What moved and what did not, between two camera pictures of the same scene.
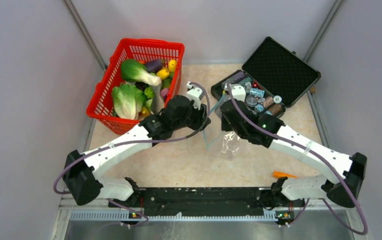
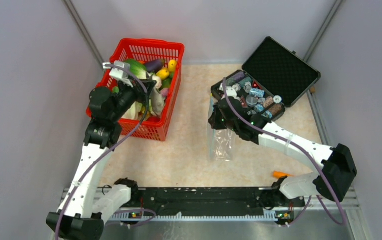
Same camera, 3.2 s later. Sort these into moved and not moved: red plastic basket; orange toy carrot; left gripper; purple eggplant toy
Moved: left gripper
Not moved: orange toy carrot; purple eggplant toy; red plastic basket
